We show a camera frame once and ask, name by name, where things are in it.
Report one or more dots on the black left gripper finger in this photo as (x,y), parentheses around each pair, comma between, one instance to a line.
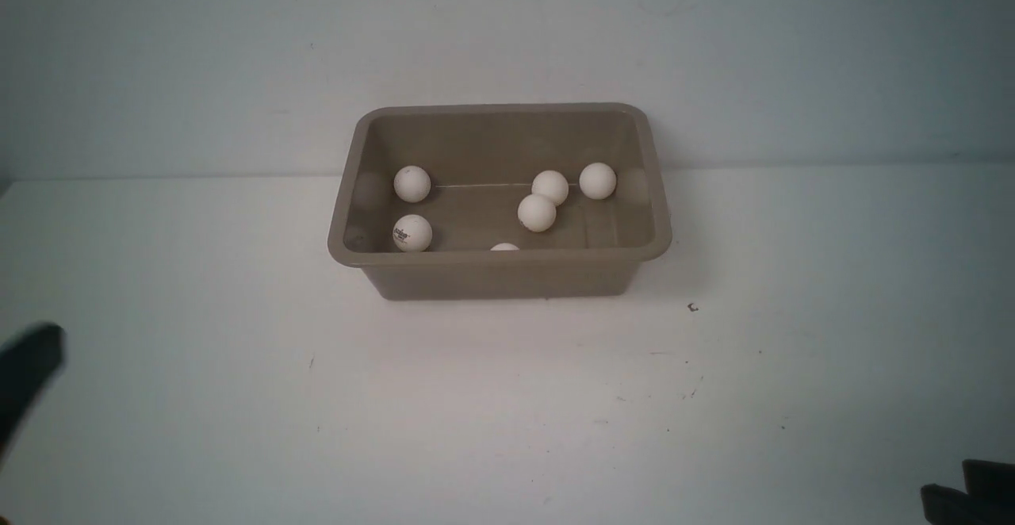
(28,362)

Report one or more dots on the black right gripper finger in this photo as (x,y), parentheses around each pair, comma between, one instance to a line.
(989,482)
(951,506)

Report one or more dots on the white ball red-black logo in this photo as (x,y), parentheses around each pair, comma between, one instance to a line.
(412,233)

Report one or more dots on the plain white ball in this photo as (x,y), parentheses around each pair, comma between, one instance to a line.
(412,184)
(551,184)

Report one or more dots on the tan plastic bin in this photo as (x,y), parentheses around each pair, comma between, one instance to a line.
(482,160)

